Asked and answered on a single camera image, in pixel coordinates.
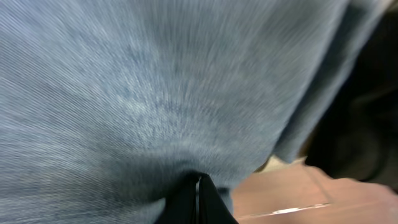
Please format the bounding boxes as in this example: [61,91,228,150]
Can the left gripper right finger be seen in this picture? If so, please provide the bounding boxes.
[198,174,238,224]

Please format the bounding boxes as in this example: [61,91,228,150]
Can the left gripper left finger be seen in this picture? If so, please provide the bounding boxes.
[155,173,200,224]

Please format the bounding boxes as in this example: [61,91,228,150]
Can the blue denim jeans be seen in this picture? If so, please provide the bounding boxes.
[1,0,386,223]

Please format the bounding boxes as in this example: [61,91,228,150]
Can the black knit garment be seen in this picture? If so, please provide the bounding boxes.
[305,9,397,191]

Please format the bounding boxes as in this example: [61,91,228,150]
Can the cream cloth garment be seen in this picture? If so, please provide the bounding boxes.
[254,156,306,173]

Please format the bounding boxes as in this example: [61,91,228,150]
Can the clear plastic storage bin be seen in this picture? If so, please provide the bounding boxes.
[233,164,397,224]

